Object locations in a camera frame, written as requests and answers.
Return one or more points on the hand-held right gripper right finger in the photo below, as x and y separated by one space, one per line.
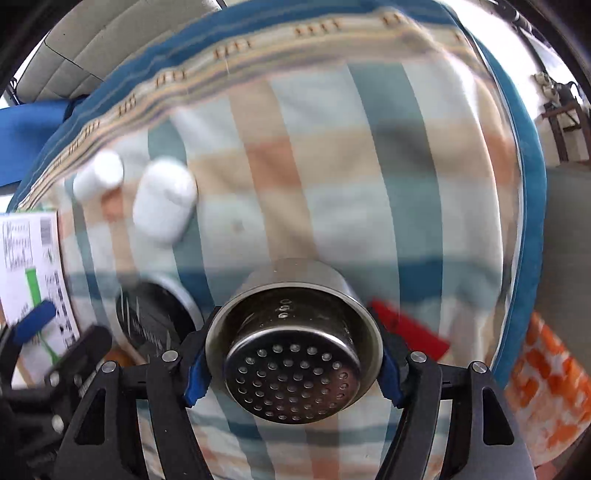
390 369

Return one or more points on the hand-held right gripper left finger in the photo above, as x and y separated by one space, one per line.
197 369

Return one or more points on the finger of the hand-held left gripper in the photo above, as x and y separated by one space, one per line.
85 350
34 322

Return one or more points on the perforated steel strainer cup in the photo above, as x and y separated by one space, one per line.
295 341

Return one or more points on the red flat card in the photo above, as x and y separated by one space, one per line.
413 334

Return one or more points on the white printed paper sheet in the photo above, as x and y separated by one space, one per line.
32 263

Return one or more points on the small white plastic bottle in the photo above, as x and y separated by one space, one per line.
98 177

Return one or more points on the orange patterned cloth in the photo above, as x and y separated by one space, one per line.
549 387

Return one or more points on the large white plastic jar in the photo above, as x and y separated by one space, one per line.
164 201

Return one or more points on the blue chair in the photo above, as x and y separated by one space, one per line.
32 134

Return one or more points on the checkered tablecloth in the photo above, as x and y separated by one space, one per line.
531 240

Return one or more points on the checked pastel blanket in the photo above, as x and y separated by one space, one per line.
351 175

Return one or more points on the grey cushioned headboard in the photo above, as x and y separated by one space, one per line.
115 41

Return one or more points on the wooden stool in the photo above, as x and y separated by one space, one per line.
565 115

